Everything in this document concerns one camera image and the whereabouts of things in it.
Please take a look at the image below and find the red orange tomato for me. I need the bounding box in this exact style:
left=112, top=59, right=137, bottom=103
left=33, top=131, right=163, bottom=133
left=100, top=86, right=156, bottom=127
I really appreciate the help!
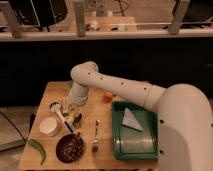
left=103, top=92, right=114, bottom=102

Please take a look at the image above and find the wooden board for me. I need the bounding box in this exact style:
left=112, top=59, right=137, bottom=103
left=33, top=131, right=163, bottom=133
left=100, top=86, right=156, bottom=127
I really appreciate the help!
left=19, top=82, right=157, bottom=171

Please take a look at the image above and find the metal cup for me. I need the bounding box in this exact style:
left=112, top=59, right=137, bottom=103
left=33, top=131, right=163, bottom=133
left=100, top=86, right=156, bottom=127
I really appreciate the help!
left=72, top=114, right=83, bottom=129

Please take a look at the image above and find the metal fork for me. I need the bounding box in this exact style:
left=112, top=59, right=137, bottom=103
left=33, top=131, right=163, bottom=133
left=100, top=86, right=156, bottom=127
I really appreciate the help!
left=92, top=120, right=100, bottom=152

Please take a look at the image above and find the grey folded cloth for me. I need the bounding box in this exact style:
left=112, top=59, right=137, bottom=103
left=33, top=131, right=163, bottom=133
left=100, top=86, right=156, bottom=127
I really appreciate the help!
left=122, top=108, right=143, bottom=132

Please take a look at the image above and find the green plastic tray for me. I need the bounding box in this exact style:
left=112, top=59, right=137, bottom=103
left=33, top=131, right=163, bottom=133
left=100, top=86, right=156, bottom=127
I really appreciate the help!
left=111, top=101, right=158, bottom=160

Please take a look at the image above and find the white round container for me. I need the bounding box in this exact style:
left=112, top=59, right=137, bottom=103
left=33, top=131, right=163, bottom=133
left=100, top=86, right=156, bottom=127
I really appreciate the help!
left=39, top=117, right=58, bottom=136

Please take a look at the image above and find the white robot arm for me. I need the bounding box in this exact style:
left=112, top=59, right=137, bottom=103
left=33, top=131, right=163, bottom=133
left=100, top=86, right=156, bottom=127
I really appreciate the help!
left=68, top=61, right=213, bottom=171

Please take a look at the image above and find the dark brown bowl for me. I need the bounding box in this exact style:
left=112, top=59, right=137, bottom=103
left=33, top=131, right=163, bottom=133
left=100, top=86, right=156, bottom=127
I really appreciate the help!
left=56, top=133, right=86, bottom=163

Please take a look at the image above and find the green chili pepper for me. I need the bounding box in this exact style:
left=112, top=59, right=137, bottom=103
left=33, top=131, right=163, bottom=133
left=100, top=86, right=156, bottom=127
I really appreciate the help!
left=28, top=139, right=46, bottom=164

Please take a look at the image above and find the green translucent cup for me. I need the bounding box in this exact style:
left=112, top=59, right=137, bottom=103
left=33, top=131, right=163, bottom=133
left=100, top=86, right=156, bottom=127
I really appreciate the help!
left=65, top=80, right=73, bottom=90

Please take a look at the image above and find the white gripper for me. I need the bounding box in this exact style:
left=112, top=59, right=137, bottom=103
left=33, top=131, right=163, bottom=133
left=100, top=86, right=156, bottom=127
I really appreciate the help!
left=68, top=83, right=89, bottom=106

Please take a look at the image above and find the white handled measuring spoon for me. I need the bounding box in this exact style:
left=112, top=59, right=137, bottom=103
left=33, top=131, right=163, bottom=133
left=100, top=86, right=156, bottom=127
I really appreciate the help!
left=50, top=102, right=73, bottom=133

